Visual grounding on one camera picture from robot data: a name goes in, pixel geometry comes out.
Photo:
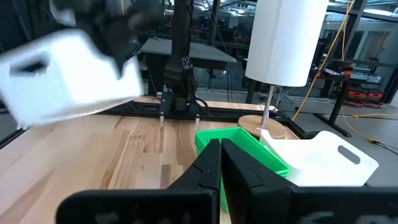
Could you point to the black aluminium rig frame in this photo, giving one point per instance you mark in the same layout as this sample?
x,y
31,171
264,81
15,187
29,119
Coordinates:
x,y
140,107

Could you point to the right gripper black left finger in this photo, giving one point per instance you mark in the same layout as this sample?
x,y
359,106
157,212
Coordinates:
x,y
140,208

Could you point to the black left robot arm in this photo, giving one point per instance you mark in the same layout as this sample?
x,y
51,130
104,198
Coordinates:
x,y
180,77

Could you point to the grey desk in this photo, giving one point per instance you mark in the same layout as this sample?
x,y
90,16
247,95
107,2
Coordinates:
x,y
202,51

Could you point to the white shade wooden base lamp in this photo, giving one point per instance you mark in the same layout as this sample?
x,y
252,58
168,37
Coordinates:
x,y
286,46

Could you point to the green plastic mesh basket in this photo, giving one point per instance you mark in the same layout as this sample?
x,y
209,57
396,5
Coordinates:
x,y
224,199
196,142
248,146
196,147

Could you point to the black background workbench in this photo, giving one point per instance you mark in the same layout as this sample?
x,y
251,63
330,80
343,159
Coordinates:
x,y
339,102

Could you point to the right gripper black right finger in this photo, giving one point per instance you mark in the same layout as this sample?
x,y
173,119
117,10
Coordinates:
x,y
304,208

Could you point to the white plastic basket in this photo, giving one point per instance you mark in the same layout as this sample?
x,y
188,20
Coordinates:
x,y
71,87
311,168

